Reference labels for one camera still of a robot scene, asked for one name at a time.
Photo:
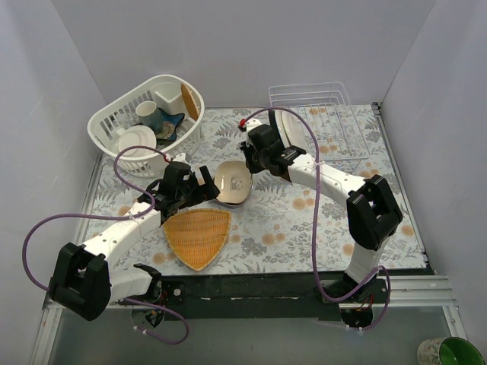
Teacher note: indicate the white plate in basket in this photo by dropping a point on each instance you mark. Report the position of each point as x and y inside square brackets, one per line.
[138, 135]

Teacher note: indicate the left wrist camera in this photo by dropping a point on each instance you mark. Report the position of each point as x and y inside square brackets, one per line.
[175, 158]

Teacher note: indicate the blue striped plate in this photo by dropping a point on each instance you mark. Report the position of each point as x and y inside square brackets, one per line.
[290, 129]

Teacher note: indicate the white wire dish rack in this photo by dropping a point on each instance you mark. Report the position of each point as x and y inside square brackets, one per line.
[327, 117]

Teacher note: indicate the green floral mug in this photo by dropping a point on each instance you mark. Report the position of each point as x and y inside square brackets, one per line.
[448, 351]

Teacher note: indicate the black base frame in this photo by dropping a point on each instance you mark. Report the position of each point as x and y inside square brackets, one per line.
[252, 296]

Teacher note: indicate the white cup in basket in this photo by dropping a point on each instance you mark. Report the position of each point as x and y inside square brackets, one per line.
[145, 111]

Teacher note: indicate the floral table mat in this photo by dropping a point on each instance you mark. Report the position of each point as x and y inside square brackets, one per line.
[271, 231]

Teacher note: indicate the green square bowl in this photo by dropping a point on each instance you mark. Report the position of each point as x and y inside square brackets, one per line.
[237, 205]

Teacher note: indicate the red rimmed beige plate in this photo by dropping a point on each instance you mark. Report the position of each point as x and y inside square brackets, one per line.
[271, 116]

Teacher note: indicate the woven bamboo tray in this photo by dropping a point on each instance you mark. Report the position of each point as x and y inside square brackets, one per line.
[197, 236]

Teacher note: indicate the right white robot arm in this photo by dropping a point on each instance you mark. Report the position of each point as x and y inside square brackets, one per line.
[372, 211]

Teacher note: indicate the blue star dish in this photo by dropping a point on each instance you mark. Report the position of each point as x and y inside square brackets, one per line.
[170, 123]

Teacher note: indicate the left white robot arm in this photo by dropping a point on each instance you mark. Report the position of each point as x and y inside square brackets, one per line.
[85, 279]

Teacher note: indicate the woven coaster in basket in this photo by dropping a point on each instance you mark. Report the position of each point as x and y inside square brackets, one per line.
[190, 102]

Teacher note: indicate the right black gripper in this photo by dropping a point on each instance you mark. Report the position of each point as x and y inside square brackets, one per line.
[251, 153]

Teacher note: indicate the white plastic basket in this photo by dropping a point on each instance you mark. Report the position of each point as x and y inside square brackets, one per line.
[155, 121]

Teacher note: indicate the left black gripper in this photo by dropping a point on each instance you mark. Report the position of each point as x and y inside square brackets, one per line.
[195, 182]

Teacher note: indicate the beige square bowl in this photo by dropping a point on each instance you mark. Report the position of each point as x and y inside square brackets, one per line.
[233, 180]

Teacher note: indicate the white square container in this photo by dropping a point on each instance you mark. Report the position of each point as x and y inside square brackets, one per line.
[169, 98]

